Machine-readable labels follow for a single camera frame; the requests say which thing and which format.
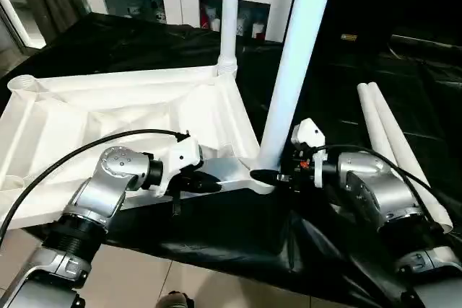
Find white plastic table leg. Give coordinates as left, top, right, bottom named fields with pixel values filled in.
left=250, top=0, right=339, bottom=179
left=357, top=83, right=405, bottom=168
left=368, top=82, right=454, bottom=233
left=217, top=0, right=240, bottom=79

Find black mat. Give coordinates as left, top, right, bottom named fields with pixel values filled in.
left=0, top=11, right=462, bottom=308

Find white plastic table top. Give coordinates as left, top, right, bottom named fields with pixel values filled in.
left=0, top=65, right=276, bottom=231

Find long black bar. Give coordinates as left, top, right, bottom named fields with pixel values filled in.
left=390, top=31, right=462, bottom=50

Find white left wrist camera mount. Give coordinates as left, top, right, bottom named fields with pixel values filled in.
left=150, top=135, right=204, bottom=196

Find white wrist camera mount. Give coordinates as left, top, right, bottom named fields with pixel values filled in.
left=150, top=135, right=204, bottom=196
left=290, top=118, right=327, bottom=188

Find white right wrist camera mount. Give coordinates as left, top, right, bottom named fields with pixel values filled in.
left=290, top=118, right=327, bottom=188

